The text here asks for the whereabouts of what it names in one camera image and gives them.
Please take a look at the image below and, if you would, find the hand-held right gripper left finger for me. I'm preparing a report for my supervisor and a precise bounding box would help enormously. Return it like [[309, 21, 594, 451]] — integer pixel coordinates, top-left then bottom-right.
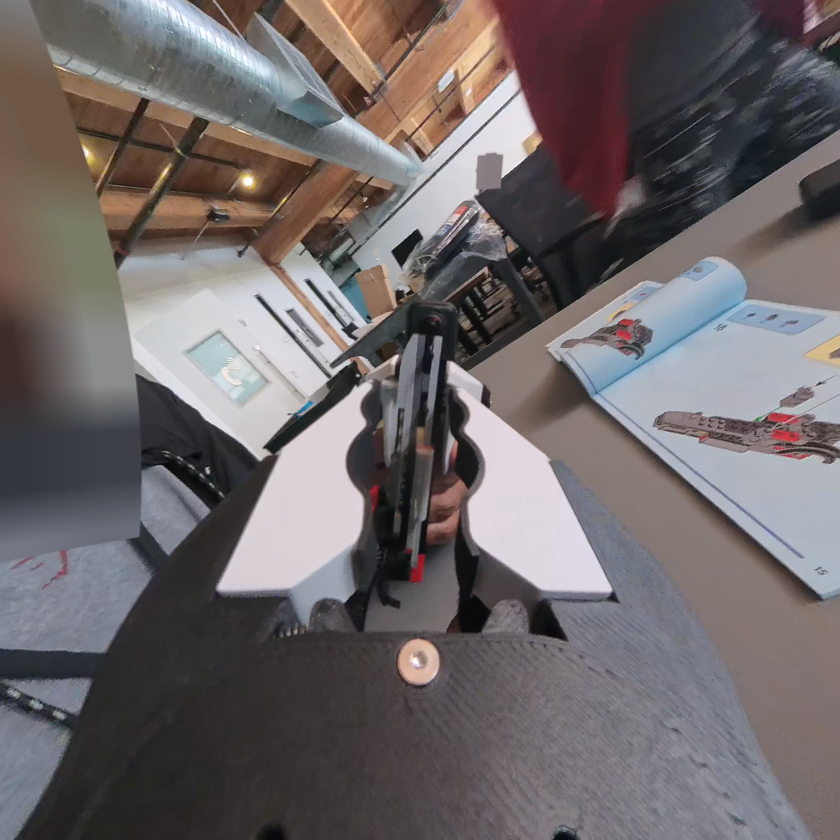
[[215, 381, 383, 627]]

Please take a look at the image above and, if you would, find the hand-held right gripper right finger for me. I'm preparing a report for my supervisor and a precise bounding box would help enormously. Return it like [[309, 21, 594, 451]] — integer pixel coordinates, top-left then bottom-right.
[[448, 386, 614, 630]]

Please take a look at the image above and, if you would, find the grey brick model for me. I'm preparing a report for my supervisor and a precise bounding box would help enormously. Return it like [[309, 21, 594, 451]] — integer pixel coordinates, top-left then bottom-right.
[[366, 331, 455, 606]]

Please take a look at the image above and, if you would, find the grey desk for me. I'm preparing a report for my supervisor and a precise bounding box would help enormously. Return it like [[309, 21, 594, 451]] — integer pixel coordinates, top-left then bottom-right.
[[467, 131, 840, 840]]

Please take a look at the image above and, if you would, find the person's left hand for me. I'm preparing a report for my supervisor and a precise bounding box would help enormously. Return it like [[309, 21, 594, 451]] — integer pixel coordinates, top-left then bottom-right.
[[427, 436, 471, 546]]

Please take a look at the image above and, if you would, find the cardboard box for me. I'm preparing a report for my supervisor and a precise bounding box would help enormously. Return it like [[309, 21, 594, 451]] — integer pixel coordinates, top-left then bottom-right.
[[353, 264, 399, 317]]

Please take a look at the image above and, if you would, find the black low table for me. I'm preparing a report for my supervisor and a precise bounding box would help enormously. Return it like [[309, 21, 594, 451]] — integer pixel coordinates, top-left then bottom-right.
[[261, 360, 366, 455]]

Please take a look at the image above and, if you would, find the clear plastic wrapped bundle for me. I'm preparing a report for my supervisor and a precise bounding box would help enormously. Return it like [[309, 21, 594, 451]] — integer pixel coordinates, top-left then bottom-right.
[[402, 199, 508, 278]]

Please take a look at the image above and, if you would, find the person's black jacket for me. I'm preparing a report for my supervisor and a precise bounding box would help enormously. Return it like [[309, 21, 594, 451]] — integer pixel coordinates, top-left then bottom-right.
[[134, 373, 261, 511]]

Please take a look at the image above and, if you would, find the brick instruction booklet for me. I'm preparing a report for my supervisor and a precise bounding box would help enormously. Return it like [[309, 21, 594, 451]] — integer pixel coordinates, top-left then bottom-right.
[[545, 256, 840, 602]]

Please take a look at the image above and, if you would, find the person's grey shirt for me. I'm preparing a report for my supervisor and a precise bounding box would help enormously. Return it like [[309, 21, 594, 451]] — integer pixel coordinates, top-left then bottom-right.
[[0, 462, 212, 840]]

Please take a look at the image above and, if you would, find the black power bank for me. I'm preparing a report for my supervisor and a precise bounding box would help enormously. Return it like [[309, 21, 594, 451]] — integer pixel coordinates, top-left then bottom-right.
[[797, 166, 840, 222]]

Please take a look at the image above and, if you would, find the dashed black cord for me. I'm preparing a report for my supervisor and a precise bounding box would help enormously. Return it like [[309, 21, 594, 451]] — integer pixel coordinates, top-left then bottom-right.
[[163, 448, 228, 504]]

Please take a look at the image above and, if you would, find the silver ventilation duct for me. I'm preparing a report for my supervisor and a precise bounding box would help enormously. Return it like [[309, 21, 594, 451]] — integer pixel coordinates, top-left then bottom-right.
[[29, 0, 425, 186]]

